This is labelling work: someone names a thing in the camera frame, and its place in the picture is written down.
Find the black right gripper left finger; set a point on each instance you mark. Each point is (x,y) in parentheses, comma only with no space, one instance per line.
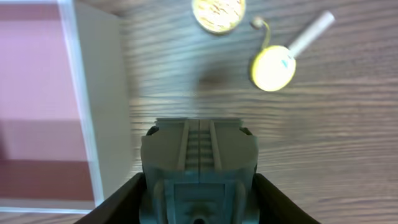
(122,207)

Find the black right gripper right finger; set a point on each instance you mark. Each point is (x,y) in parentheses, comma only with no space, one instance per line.
(275,207)

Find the blue yellow toy truck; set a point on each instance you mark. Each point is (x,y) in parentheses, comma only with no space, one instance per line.
(199,171)

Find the yellow round patterned toy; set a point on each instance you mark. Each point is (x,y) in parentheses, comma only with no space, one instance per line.
(218,16)

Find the white box pink interior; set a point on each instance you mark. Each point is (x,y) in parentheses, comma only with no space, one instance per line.
(65,128)

